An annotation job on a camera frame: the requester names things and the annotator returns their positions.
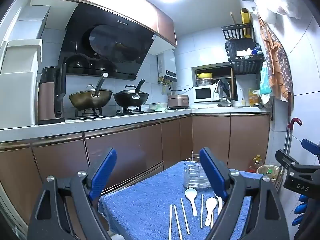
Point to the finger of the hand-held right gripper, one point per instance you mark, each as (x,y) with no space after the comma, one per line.
(285,158)
(311,147)

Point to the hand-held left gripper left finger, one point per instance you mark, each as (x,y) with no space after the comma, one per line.
(106,170)

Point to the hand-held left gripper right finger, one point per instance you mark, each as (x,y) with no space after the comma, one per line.
(212,172)

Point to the clear utensil holder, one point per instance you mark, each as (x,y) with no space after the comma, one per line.
(193,177)

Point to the white ceramic spoon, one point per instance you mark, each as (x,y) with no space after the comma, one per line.
(210,203)
(219,205)
(190,193)

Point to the wooden chopstick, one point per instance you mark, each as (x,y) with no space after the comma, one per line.
(201,210)
(177,221)
(185,216)
(212,221)
(170,222)

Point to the person's right hand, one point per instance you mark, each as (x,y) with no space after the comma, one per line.
(301,208)

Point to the trash bin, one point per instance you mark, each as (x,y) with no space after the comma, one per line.
(271,171)

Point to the cooking oil bottle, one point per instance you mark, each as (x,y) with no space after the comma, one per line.
(255,166)

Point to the blue towel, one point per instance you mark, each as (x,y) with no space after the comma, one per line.
(140,205)

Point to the gas stove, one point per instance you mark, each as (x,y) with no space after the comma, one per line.
(110,116)

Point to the yellow detergent bottle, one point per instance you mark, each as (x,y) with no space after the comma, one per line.
(252,98)

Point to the bronze wok with lid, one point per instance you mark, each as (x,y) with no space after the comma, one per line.
(85,100)

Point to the black wok with lid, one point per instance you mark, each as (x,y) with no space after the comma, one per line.
(130,100)

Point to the teal hanging cloth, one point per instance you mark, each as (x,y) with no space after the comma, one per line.
(265,82)

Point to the brown rice cooker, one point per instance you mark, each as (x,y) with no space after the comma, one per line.
(178,102)

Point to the white microwave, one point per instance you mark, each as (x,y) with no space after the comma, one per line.
(203,93)

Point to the metal faucet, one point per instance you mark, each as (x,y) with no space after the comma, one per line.
(221,85)

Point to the wooden stick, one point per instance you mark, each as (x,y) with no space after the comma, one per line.
(232,85)

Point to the metal bowl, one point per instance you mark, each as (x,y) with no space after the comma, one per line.
(204,82)

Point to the floral apron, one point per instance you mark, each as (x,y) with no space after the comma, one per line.
(277,62)

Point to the brown thermos kettle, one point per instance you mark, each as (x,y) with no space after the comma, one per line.
(47,100)

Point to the yellow bowl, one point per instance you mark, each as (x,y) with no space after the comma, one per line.
(204,75)

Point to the white water heater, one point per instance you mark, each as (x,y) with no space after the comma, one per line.
(168,65)

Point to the white storage box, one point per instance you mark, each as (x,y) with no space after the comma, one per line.
(17,92)

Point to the black range hood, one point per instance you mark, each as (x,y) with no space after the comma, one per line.
(82,30)

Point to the yellow roll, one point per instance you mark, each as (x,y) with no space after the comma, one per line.
(245,20)

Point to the wooden rolling pin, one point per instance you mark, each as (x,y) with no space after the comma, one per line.
(232,18)

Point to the brown upper cabinets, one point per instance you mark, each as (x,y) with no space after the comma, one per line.
(165,25)

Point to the black wall dish rack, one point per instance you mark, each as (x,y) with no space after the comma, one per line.
(245,66)

